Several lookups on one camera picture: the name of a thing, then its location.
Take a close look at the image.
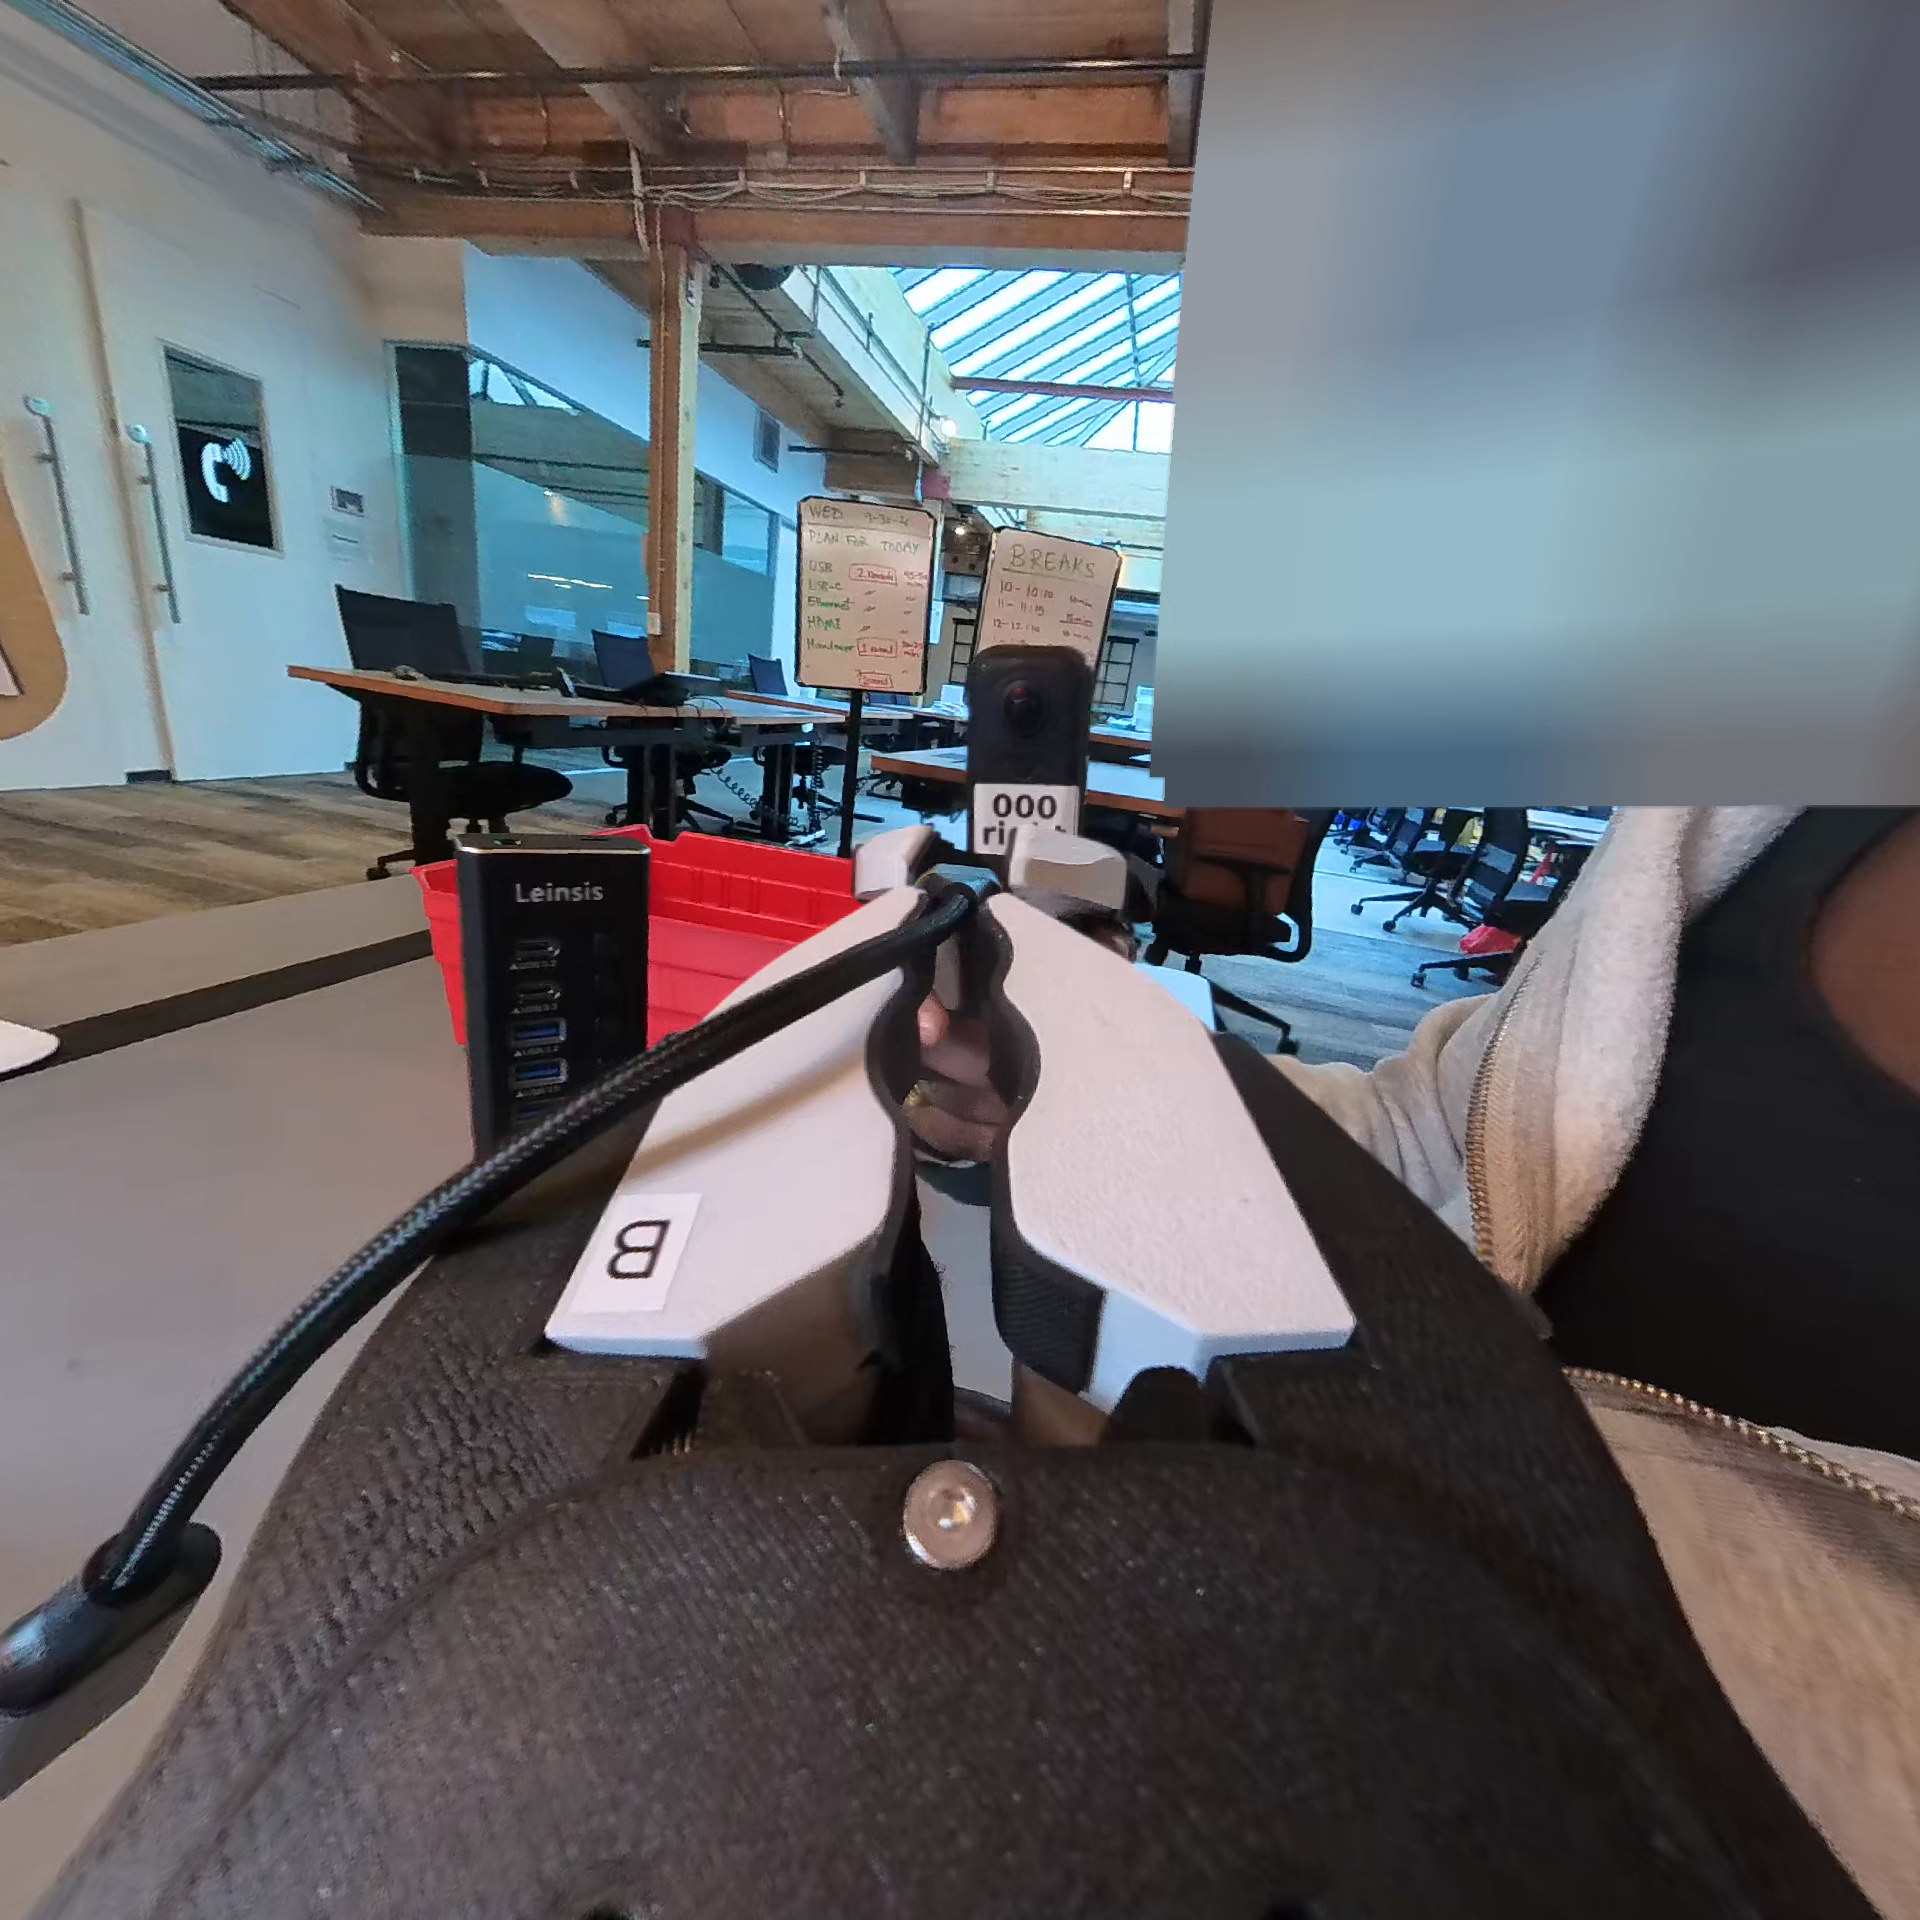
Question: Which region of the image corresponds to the handwritten whiteboard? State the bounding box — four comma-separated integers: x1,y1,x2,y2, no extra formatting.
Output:
974,529,1124,706
793,495,941,694

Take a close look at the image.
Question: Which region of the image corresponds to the black office chair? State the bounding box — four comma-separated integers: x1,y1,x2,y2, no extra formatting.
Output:
597,633,705,826
329,583,573,881

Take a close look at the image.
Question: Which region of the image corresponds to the metal door handle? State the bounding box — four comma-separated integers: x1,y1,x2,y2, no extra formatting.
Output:
125,428,186,626
24,397,92,615

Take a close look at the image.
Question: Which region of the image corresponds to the person's right hand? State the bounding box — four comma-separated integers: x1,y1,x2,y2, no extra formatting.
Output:
902,991,1034,1162

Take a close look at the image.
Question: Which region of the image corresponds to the person's black shirt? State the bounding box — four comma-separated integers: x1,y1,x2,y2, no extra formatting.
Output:
1529,813,1920,1465

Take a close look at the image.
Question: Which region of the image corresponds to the wooden poster board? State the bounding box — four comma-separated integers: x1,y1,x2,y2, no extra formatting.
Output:
0,463,73,742

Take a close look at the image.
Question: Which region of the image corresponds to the black USB hub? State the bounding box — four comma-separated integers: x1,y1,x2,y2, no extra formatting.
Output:
455,833,659,1162

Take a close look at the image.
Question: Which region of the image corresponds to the wooden support post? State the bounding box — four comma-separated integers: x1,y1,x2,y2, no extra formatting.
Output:
645,249,705,678

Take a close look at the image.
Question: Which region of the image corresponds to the person's left hand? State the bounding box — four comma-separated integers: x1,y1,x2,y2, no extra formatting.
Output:
1009,1370,1113,1445

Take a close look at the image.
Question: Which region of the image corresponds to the red plastic bin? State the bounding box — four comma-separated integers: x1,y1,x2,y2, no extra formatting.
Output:
410,826,902,1051

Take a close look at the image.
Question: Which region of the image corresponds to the wooden office desk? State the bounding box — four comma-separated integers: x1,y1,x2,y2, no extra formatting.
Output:
292,657,849,889

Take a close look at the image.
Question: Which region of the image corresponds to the brown office chair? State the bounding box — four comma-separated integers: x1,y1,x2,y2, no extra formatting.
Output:
1147,813,1320,1051

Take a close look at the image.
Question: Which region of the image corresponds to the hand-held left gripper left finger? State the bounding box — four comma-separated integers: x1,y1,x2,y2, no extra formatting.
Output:
544,883,941,1370

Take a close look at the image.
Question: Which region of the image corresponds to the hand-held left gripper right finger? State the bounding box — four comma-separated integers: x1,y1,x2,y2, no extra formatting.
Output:
978,895,1360,1422

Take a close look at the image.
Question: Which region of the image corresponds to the black braided USB cable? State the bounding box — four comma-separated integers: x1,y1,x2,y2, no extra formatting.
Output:
0,869,1000,1717

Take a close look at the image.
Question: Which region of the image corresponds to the person's right forearm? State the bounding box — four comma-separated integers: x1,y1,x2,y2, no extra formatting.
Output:
1265,986,1489,1209

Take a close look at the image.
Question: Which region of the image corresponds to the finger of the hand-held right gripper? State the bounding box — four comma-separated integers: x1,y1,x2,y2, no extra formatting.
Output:
1005,833,1139,916
853,826,964,901

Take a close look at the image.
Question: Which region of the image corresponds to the black phone sign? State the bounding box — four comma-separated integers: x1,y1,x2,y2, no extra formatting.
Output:
162,349,283,553

